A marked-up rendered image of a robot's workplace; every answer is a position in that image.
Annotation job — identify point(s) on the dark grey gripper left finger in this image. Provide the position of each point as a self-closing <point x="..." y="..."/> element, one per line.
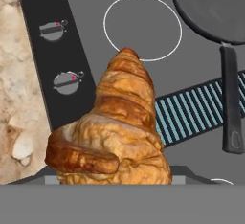
<point x="41" y="176"/>

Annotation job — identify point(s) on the golden brown croissant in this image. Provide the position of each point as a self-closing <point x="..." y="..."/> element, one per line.
<point x="124" y="113"/>

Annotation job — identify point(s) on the grey hob knob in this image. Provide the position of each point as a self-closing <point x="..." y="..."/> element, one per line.
<point x="51" y="32"/>
<point x="66" y="83"/>

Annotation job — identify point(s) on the black frying pan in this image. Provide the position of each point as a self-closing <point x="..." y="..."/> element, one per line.
<point x="217" y="7"/>

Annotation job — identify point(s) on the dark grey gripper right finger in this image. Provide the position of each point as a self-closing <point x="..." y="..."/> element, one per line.
<point x="188" y="175"/>

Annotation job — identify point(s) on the grey hob with black panel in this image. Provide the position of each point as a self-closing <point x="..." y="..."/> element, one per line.
<point x="197" y="74"/>

